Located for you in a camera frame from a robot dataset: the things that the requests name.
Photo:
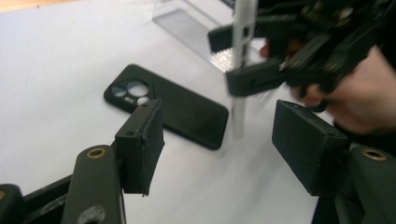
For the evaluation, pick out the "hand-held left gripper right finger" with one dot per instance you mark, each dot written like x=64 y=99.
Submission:
x=308 y=146

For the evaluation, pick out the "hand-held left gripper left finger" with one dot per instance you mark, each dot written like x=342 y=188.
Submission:
x=140 y=155

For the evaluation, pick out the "black phone case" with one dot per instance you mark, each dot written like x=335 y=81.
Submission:
x=186 y=115

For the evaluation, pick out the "white table board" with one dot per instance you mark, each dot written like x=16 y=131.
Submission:
x=62 y=77

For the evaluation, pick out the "wooden table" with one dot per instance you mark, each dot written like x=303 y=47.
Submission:
x=18 y=4

